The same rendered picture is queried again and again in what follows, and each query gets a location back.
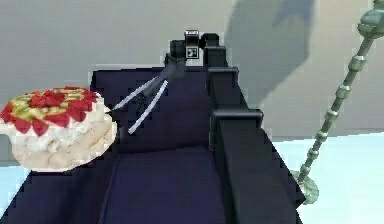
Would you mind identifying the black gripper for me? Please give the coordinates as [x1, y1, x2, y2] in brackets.
[107, 39, 188, 135]

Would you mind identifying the white cake with strawberries kiwi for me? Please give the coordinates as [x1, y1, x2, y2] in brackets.
[0, 86, 118, 173]

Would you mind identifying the dark navy armchair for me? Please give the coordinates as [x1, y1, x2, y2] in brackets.
[0, 65, 306, 224]

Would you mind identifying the green metal floor lamp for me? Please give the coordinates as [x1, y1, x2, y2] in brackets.
[289, 0, 384, 205]

